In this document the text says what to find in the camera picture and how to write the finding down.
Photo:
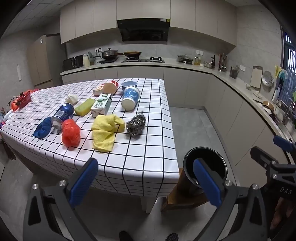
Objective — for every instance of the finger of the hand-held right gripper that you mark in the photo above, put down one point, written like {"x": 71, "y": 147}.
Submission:
{"x": 283, "y": 143}
{"x": 261, "y": 157}

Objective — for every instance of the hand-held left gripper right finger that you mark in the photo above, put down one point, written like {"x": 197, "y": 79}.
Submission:
{"x": 207, "y": 183}

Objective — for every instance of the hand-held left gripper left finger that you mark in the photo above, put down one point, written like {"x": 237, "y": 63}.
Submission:
{"x": 84, "y": 183}

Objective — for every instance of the black round bin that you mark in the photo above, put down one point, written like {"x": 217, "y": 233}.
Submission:
{"x": 215, "y": 155}

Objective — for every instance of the yellow cloth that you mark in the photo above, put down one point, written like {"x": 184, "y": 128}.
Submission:
{"x": 104, "y": 134}

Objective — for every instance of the blue cloth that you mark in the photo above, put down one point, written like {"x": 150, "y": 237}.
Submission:
{"x": 42, "y": 128}

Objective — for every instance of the blue soda can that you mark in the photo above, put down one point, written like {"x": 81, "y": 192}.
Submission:
{"x": 62, "y": 113}

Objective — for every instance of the yellow green sponge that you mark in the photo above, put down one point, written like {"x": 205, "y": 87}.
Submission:
{"x": 84, "y": 107}

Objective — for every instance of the steel wool scrubber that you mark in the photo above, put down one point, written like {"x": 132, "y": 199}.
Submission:
{"x": 136, "y": 124}

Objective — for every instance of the green white milk carton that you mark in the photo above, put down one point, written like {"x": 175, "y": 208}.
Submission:
{"x": 100, "y": 105}

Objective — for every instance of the white tissue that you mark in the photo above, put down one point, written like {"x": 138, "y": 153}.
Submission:
{"x": 71, "y": 98}

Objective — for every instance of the red white snack packet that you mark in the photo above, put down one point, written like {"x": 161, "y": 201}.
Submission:
{"x": 98, "y": 90}

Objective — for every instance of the blue white paper cup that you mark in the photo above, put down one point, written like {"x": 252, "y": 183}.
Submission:
{"x": 130, "y": 95}

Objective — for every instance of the blue bowl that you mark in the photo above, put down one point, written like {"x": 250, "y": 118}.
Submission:
{"x": 128, "y": 84}

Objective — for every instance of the person's right hand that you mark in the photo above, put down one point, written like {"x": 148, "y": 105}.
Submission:
{"x": 281, "y": 210}

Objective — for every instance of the steel faucet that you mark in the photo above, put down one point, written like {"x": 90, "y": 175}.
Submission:
{"x": 287, "y": 113}

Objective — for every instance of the wooden stool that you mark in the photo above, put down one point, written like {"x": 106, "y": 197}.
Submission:
{"x": 178, "y": 197}

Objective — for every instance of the gold pot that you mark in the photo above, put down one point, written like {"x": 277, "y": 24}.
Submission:
{"x": 269, "y": 106}

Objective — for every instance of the white checked tablecloth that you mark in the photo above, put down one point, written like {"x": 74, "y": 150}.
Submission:
{"x": 138, "y": 162}

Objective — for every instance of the person's black shoe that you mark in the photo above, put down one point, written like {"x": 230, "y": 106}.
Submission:
{"x": 126, "y": 236}
{"x": 172, "y": 236}

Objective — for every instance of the round metal colander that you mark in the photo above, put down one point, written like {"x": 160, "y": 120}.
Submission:
{"x": 267, "y": 78}

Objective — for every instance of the kitchen counter with cabinets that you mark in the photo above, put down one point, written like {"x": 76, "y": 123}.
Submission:
{"x": 222, "y": 99}

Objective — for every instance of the hanging yellow and blue cloths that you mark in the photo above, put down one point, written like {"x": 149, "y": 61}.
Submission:
{"x": 281, "y": 73}

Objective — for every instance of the white cutting board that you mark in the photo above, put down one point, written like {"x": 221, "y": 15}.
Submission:
{"x": 256, "y": 77}

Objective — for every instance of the black knife holder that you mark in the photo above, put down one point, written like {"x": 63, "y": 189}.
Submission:
{"x": 234, "y": 73}

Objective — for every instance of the barred window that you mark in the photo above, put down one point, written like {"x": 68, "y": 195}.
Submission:
{"x": 289, "y": 58}

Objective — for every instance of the steel utensil holder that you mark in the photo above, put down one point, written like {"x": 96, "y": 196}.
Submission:
{"x": 222, "y": 64}

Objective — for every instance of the dark wine bottle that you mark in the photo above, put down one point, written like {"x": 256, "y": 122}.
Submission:
{"x": 213, "y": 62}

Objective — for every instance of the yellow oil bottles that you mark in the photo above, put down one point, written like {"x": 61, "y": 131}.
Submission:
{"x": 197, "y": 61}

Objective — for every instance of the black microwave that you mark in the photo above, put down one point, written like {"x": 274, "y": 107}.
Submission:
{"x": 72, "y": 62}

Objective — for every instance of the white jug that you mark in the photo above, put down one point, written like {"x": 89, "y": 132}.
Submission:
{"x": 86, "y": 61}

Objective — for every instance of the black induction cooker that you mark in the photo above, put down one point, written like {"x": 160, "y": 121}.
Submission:
{"x": 107, "y": 61}

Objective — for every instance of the grey kettle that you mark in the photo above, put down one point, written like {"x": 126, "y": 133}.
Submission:
{"x": 91, "y": 59}

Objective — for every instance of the steel pot with lid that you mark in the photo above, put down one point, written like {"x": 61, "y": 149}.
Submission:
{"x": 185, "y": 59}

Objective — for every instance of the beige refrigerator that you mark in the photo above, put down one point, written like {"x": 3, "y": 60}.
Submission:
{"x": 44, "y": 62}

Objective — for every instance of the black pot with lid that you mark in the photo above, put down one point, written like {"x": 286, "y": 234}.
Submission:
{"x": 109, "y": 55}

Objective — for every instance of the black gas stove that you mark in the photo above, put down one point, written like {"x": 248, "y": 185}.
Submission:
{"x": 143, "y": 60}

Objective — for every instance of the black wok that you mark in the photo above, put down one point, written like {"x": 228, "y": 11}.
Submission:
{"x": 132, "y": 54}

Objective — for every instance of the beige upper cabinets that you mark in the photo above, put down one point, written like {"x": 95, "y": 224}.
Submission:
{"x": 87, "y": 20}

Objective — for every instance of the black range hood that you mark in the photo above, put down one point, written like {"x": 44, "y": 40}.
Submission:
{"x": 143, "y": 30}

